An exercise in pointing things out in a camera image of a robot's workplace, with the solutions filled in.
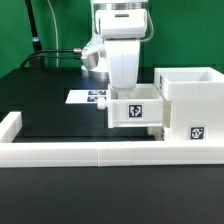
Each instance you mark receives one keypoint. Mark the white front drawer box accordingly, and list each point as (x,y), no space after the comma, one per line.
(157,132)

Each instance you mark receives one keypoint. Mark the white drawer box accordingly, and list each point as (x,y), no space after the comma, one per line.
(157,132)
(142,108)

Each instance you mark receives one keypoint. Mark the white drawer cabinet housing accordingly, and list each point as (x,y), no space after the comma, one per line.
(193,103)

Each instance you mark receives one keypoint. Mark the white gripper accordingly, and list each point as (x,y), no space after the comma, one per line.
(122,58)

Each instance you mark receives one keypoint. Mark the white U-shaped fence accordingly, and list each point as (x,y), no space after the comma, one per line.
(101,154)

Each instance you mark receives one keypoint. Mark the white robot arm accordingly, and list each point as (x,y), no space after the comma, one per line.
(118,29)

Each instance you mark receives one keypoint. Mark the white fiducial marker sheet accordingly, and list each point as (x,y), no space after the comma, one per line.
(84,96)

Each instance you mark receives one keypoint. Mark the black camera stand pole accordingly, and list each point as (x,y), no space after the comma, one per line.
(37,62)

